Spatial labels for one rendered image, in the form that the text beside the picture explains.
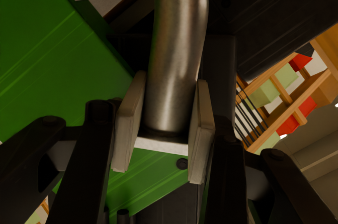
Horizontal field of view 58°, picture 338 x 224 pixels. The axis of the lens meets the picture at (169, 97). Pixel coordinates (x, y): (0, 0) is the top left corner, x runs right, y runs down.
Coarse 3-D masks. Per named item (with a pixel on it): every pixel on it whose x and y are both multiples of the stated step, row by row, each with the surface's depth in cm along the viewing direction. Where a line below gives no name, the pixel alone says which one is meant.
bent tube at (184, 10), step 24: (168, 0) 15; (192, 0) 15; (168, 24) 16; (192, 24) 16; (168, 48) 16; (192, 48) 16; (168, 72) 17; (192, 72) 17; (144, 96) 18; (168, 96) 17; (192, 96) 18; (144, 120) 18; (168, 120) 18; (144, 144) 18; (168, 144) 18
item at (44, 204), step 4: (44, 200) 606; (40, 204) 599; (44, 204) 606; (44, 208) 606; (48, 212) 605; (32, 216) 574; (36, 216) 580; (28, 220) 563; (32, 220) 569; (36, 220) 576
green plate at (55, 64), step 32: (0, 0) 19; (32, 0) 19; (64, 0) 19; (0, 32) 20; (32, 32) 20; (64, 32) 20; (96, 32) 20; (0, 64) 21; (32, 64) 21; (64, 64) 21; (96, 64) 21; (0, 96) 22; (32, 96) 22; (64, 96) 22; (96, 96) 21; (0, 128) 23; (160, 160) 23; (128, 192) 24; (160, 192) 24
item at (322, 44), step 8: (336, 24) 86; (328, 32) 86; (336, 32) 86; (312, 40) 91; (320, 40) 87; (328, 40) 87; (336, 40) 86; (320, 48) 88; (328, 48) 87; (336, 48) 86; (320, 56) 94; (328, 56) 87; (336, 56) 87; (328, 64) 92; (336, 64) 87; (336, 72) 89
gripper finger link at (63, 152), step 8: (120, 104) 16; (72, 128) 13; (80, 128) 13; (64, 136) 12; (72, 136) 12; (56, 144) 12; (64, 144) 12; (72, 144) 12; (112, 144) 13; (48, 152) 12; (56, 152) 12; (64, 152) 12; (112, 152) 13; (40, 160) 12; (48, 160) 12; (56, 160) 12; (64, 160) 12; (40, 168) 12; (48, 168) 12; (56, 168) 12; (64, 168) 12
